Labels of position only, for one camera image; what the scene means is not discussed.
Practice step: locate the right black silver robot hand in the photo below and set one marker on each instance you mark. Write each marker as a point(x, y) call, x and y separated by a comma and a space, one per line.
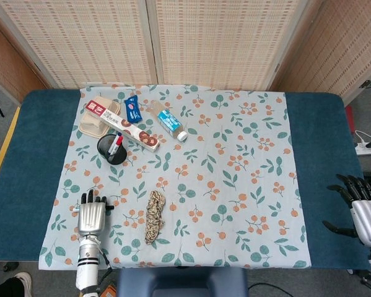
point(369, 221)

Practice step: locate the beige lunch box container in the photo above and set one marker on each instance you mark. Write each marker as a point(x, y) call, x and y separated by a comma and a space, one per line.
point(93, 127)

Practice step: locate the black mesh pen holder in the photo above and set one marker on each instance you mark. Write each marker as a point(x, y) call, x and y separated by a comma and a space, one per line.
point(103, 145)

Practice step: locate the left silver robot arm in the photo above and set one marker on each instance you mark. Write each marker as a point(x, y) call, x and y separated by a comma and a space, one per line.
point(87, 263)

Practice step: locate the blue snack packet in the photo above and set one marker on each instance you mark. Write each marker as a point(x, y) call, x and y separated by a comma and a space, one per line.
point(132, 109)

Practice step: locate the long red white cardboard box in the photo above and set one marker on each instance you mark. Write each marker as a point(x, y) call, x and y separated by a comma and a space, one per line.
point(123, 125)

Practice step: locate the white shoe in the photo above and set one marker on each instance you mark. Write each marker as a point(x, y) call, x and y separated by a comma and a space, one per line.
point(24, 278)

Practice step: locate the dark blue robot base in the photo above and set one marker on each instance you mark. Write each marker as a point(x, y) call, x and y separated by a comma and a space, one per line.
point(182, 283)

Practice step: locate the clear bottle with blue label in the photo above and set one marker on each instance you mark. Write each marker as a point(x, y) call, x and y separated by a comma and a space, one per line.
point(169, 120)

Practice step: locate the dark blue table cover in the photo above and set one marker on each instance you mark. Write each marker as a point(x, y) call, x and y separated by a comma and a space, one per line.
point(33, 139)

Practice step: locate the woven folding screen panel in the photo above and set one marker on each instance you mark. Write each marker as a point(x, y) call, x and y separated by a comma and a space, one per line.
point(5, 62)
point(219, 40)
point(343, 46)
point(80, 40)

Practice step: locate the red capped marker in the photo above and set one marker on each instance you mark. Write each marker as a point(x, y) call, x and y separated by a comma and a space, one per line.
point(116, 144)

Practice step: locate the red flat object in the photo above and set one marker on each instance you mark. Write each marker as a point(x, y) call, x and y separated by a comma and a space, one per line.
point(350, 119)

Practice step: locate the floral printed tablecloth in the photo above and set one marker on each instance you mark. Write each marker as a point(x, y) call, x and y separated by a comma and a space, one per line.
point(234, 154)

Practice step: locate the white power strip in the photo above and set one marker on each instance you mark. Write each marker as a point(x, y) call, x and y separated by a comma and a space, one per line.
point(366, 150)

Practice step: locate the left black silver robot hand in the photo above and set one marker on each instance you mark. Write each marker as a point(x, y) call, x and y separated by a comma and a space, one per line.
point(91, 218)

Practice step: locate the orange object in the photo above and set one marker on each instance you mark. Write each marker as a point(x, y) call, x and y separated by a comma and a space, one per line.
point(110, 291)

